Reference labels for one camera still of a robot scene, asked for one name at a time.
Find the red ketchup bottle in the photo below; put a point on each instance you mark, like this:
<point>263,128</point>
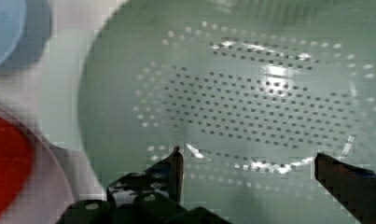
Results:
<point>16,162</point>

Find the grey round plate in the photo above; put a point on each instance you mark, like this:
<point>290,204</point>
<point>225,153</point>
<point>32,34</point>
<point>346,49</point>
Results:
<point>47,191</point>

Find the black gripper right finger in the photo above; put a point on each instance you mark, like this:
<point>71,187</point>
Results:
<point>353,187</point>

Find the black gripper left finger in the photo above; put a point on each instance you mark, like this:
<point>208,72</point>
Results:
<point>164,177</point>

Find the blue plastic bowl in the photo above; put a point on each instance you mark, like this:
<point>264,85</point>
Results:
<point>25,28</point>

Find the mint green plastic strainer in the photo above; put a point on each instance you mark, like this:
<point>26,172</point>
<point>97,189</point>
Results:
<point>250,92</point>

